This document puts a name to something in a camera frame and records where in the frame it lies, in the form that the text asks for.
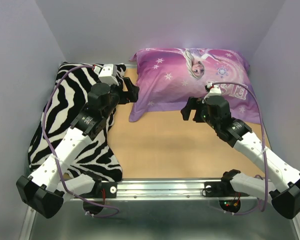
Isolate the zebra print pillow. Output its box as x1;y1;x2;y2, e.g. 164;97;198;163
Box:
27;62;123;182

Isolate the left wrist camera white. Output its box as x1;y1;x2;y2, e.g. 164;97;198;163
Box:
98;64;120;86

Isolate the purple pink princess pillowcase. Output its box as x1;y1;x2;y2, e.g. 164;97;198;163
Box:
129;48;260;124

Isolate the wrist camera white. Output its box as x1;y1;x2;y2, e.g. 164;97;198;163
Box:
98;64;120;86
204;82;222;99

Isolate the aluminium mounting rail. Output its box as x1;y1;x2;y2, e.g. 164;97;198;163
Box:
20;178;300;240

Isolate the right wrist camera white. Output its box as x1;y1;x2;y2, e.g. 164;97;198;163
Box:
204;82;222;99

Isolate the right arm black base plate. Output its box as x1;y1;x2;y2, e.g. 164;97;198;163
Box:
201;181;248;198

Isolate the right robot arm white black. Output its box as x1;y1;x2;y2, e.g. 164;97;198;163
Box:
180;95;300;220

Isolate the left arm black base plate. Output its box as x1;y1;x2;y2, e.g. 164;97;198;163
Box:
79;181;118;199

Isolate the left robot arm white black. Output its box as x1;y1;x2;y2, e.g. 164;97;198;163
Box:
16;77;140;219

